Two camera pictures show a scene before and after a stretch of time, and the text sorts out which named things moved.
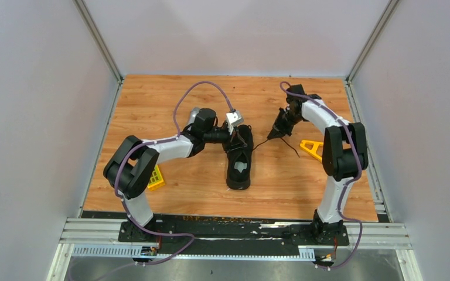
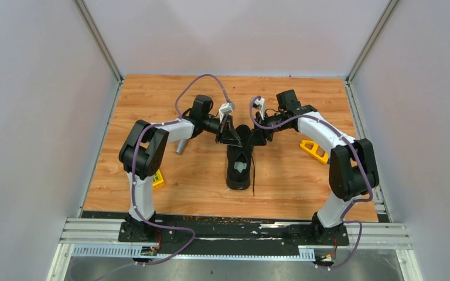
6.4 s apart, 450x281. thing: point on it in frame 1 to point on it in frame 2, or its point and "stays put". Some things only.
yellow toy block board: [156, 181] stays put
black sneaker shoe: [239, 158] stays put
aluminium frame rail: [88, 237] stays put
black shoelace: [283, 140] to [254, 174]
